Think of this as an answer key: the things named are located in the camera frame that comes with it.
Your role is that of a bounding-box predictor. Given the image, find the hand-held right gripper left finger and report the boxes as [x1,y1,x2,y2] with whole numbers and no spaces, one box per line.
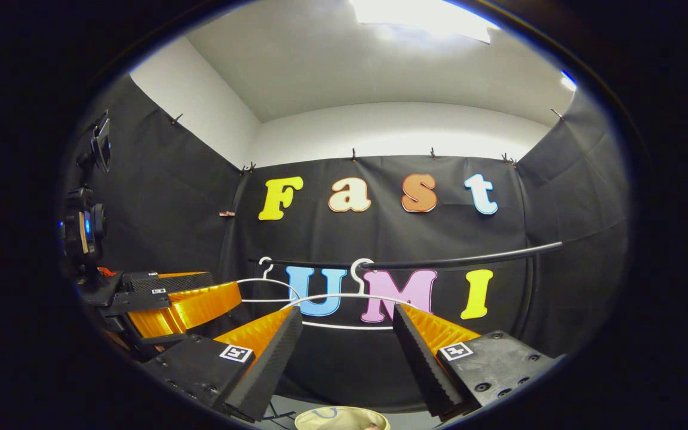
[141,306,304,423]

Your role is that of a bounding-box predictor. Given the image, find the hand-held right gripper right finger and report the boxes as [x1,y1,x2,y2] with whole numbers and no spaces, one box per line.
[392,303,560,419]

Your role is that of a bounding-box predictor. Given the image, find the white plastic hanger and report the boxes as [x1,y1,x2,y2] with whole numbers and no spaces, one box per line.
[280,257,419,331]
[235,256,304,305]

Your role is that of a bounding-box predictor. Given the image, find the cream laundry hamper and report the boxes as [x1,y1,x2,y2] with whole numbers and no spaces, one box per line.
[294,406,391,430]

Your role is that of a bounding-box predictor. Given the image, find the black backdrop cloth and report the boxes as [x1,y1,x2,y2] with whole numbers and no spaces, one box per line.
[60,75,628,413]

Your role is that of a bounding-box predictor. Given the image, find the black clothes rail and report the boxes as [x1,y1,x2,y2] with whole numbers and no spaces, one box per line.
[248,241,564,271]

